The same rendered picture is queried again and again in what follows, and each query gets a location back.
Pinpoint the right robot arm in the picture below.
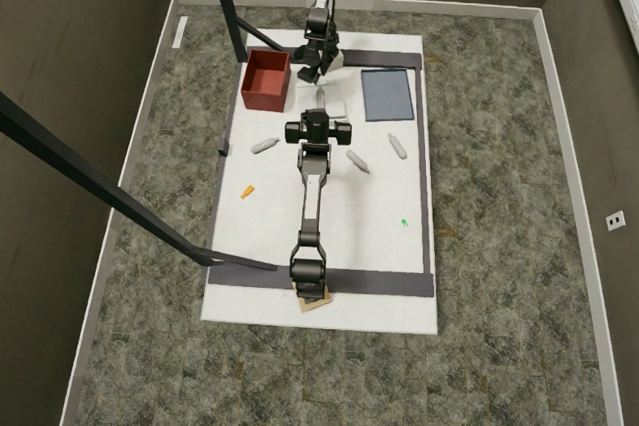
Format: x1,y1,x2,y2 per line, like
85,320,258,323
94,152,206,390
289,109,332,304

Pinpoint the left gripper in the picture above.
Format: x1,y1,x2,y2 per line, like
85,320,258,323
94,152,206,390
297,43,339,85

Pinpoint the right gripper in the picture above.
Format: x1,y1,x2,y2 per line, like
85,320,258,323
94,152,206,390
285,120,352,146

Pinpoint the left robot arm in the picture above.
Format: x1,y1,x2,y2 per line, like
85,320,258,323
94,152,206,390
293,0,340,67

